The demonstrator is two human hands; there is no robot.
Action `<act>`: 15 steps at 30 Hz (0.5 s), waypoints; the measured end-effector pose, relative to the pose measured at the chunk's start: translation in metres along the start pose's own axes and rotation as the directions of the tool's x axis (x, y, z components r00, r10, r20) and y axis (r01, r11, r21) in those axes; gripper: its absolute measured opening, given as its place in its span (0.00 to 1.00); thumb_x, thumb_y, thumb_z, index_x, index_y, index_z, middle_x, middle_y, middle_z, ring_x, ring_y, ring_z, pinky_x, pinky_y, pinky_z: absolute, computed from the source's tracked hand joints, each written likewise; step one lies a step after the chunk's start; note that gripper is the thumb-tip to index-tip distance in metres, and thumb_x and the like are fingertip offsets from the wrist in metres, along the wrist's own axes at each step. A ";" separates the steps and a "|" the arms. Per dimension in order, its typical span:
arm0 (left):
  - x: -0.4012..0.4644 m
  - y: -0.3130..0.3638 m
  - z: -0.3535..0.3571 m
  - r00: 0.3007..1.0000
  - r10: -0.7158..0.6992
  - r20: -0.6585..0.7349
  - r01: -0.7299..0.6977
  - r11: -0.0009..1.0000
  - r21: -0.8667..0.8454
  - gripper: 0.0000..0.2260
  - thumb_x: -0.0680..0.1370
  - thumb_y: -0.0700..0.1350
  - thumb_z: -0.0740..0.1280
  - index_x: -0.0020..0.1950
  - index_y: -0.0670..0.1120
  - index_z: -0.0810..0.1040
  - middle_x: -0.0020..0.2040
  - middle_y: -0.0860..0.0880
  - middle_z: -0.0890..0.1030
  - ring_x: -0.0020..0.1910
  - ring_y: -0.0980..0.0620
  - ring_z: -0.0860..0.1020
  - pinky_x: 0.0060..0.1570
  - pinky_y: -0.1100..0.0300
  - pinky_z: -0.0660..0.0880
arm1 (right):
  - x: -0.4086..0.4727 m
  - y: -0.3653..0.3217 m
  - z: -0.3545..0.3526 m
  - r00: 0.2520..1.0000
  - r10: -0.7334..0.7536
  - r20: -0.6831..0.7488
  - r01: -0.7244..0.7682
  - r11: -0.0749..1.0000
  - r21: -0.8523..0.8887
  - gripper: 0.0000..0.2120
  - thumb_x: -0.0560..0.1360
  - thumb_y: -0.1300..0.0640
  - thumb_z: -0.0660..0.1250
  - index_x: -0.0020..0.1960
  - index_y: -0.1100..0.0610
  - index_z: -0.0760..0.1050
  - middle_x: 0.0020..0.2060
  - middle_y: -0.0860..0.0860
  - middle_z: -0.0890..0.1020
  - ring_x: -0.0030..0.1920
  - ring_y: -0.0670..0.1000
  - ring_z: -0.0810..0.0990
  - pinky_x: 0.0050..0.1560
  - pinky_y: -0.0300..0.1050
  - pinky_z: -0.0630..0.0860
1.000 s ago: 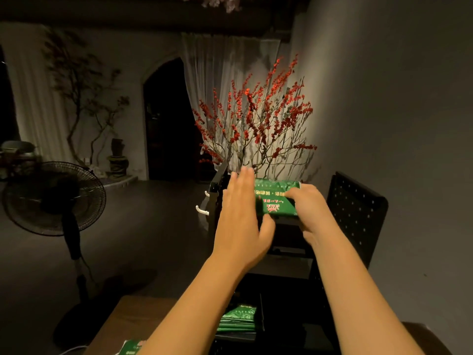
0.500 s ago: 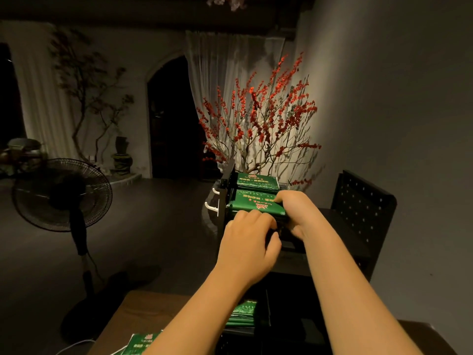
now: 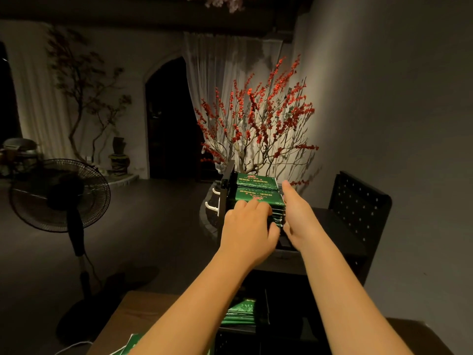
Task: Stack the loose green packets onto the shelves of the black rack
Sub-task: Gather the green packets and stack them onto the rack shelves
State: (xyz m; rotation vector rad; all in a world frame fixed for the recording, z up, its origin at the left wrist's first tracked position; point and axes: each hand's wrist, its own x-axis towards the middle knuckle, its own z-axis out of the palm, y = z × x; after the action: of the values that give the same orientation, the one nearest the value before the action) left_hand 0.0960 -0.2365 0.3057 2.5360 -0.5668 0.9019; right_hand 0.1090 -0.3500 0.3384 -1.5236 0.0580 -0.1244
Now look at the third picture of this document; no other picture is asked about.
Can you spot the person's right hand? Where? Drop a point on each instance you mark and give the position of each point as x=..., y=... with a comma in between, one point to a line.
x=303, y=218

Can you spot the person's left hand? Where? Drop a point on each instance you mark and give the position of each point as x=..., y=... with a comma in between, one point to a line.
x=247, y=233

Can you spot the stack of packets top shelf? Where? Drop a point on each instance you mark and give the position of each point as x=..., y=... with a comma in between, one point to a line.
x=259, y=190

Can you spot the stack of packets shelf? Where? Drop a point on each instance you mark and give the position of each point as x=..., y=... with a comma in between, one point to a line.
x=259, y=190
x=240, y=312

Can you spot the black metal shelf rack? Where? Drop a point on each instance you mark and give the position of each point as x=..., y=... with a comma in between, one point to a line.
x=362, y=203

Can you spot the pile of green packets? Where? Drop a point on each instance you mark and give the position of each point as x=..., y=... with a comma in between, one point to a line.
x=129, y=344

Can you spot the person's left forearm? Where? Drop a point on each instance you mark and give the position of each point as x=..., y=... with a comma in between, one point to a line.
x=192, y=310

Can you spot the person's right forearm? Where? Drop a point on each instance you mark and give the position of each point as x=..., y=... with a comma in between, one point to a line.
x=351, y=299

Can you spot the white hook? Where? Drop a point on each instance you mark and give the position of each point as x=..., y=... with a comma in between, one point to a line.
x=213, y=203

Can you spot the red berry branches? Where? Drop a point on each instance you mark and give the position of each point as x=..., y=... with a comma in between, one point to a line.
x=259, y=118

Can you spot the dark vase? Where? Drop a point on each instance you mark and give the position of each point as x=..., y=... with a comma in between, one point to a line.
x=119, y=159

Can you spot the white curtain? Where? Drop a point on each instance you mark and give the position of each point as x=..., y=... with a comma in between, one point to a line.
x=214, y=70
x=37, y=85

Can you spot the black standing fan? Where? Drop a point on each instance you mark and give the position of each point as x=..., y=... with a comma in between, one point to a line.
x=63, y=196

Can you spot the bare branched tree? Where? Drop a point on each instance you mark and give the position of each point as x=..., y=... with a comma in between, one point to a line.
x=85, y=85

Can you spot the dark chair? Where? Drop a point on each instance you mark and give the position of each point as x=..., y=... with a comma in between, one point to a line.
x=21, y=151

